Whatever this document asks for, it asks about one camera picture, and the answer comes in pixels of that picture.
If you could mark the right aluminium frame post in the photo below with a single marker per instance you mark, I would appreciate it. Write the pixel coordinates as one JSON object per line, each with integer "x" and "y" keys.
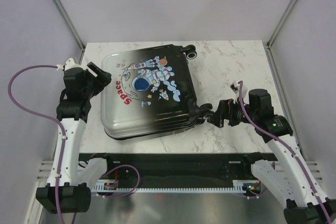
{"x": 287, "y": 12}

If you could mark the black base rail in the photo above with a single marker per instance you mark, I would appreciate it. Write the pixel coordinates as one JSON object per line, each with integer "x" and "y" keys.
{"x": 134, "y": 169}

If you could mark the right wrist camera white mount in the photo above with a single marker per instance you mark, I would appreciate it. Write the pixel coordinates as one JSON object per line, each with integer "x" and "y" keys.
{"x": 235, "y": 87}

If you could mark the light blue cable duct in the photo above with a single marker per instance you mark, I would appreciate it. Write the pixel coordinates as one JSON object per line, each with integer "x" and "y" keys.
{"x": 231, "y": 187}

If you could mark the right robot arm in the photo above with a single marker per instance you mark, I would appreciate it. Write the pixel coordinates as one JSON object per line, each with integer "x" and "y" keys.
{"x": 302, "y": 198}

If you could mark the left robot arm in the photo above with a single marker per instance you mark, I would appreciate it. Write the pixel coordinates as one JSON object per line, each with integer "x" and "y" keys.
{"x": 68, "y": 189}

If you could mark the white suitcase with dark lining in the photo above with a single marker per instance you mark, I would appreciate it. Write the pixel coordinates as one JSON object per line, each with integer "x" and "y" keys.
{"x": 151, "y": 93}

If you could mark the left aluminium frame post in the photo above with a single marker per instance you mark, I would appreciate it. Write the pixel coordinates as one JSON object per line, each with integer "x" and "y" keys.
{"x": 66, "y": 18}

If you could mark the aluminium frame post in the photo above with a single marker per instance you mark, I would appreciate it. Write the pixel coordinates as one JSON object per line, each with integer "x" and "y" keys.
{"x": 66, "y": 18}
{"x": 287, "y": 12}

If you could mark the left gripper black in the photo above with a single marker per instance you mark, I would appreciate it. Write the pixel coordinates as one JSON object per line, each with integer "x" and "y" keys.
{"x": 102, "y": 80}

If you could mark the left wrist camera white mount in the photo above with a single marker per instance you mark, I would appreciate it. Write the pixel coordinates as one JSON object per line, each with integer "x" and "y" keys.
{"x": 69, "y": 64}

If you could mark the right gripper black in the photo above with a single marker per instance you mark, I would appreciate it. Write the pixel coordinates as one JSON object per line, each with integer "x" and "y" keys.
{"x": 225, "y": 110}

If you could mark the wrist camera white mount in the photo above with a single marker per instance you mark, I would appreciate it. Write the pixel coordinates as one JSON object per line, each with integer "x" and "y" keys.
{"x": 235, "y": 87}
{"x": 69, "y": 64}

